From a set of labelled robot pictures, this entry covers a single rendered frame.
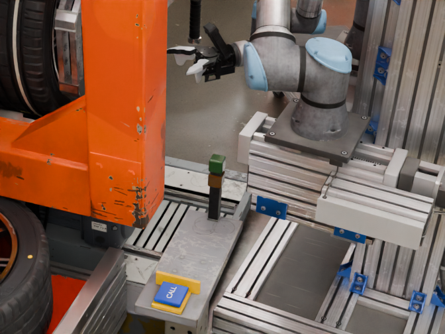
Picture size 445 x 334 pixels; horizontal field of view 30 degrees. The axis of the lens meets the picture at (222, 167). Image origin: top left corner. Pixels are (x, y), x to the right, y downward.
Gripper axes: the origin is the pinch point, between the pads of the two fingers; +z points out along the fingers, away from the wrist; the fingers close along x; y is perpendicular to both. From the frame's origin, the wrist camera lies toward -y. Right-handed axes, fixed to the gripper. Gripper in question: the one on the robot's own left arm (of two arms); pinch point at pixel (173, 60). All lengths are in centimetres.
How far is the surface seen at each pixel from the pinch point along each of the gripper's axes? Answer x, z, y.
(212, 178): -28.6, 1.3, 22.9
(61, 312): -27, 47, 56
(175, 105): 105, -53, 83
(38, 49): 10.4, 36.3, -5.8
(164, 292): -53, 27, 35
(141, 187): -31.9, 24.5, 16.8
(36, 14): 12.3, 35.5, -15.3
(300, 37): 84, -104, 49
